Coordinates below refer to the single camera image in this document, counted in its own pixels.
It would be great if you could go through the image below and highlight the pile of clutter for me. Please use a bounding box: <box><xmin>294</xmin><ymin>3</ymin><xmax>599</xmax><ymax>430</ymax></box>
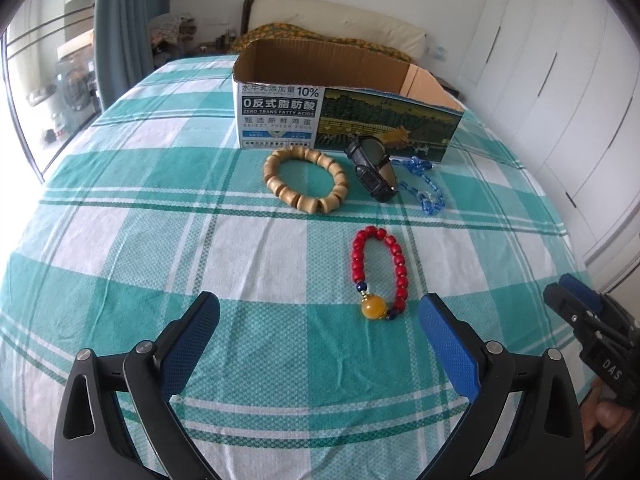
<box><xmin>148</xmin><ymin>13</ymin><xmax>202</xmax><ymax>57</ymax></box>

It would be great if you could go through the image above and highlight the white wardrobe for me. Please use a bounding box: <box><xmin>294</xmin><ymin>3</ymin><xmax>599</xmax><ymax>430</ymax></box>
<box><xmin>456</xmin><ymin>0</ymin><xmax>623</xmax><ymax>273</ymax></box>

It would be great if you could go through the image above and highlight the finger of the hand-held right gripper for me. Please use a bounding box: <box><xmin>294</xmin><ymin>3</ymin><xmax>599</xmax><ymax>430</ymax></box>
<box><xmin>560</xmin><ymin>273</ymin><xmax>608</xmax><ymax>317</ymax></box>
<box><xmin>543</xmin><ymin>282</ymin><xmax>601</xmax><ymax>333</ymax></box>

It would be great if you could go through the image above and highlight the cardboard box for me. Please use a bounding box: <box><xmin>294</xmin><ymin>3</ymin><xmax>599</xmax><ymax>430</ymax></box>
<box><xmin>231</xmin><ymin>39</ymin><xmax>464</xmax><ymax>164</ymax></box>

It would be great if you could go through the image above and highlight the black wristwatch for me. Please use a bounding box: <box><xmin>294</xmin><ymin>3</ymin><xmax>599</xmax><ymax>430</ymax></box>
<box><xmin>345</xmin><ymin>134</ymin><xmax>400</xmax><ymax>204</ymax></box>

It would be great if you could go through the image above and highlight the person's right hand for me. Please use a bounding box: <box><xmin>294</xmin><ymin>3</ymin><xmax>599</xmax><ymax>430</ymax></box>
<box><xmin>584</xmin><ymin>380</ymin><xmax>640</xmax><ymax>458</ymax></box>

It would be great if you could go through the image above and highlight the chunky wooden bead bracelet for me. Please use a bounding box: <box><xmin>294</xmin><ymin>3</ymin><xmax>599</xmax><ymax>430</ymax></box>
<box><xmin>263</xmin><ymin>143</ymin><xmax>350</xmax><ymax>215</ymax></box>

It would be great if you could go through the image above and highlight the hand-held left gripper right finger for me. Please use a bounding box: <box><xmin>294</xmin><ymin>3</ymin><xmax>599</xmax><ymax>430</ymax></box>
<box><xmin>419</xmin><ymin>294</ymin><xmax>586</xmax><ymax>480</ymax></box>

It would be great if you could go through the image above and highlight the grey washing machine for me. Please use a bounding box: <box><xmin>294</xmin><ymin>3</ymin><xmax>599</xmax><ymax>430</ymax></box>
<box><xmin>51</xmin><ymin>54</ymin><xmax>99</xmax><ymax>115</ymax></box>

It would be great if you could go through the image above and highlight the blue-grey curtain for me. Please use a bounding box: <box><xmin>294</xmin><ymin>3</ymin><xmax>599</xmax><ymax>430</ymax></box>
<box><xmin>93</xmin><ymin>0</ymin><xmax>174</xmax><ymax>112</ymax></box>

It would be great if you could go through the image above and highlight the blue glass bead bracelet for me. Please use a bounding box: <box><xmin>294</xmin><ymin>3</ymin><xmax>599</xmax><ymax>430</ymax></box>
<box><xmin>389</xmin><ymin>155</ymin><xmax>446</xmax><ymax>219</ymax></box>

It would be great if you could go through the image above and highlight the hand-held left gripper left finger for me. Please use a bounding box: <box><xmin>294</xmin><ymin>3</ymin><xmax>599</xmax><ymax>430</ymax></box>
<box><xmin>52</xmin><ymin>290</ymin><xmax>222</xmax><ymax>480</ymax></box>

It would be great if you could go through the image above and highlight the teal checked tablecloth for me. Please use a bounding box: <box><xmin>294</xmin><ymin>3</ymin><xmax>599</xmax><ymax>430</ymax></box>
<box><xmin>0</xmin><ymin>54</ymin><xmax>603</xmax><ymax>480</ymax></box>

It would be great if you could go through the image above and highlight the red bead bracelet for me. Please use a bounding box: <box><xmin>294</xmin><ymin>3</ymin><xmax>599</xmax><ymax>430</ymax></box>
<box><xmin>351</xmin><ymin>226</ymin><xmax>409</xmax><ymax>322</ymax></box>

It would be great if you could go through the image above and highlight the black framed glass door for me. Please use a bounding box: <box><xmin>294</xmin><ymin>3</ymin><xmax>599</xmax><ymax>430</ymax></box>
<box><xmin>0</xmin><ymin>7</ymin><xmax>98</xmax><ymax>186</ymax></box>

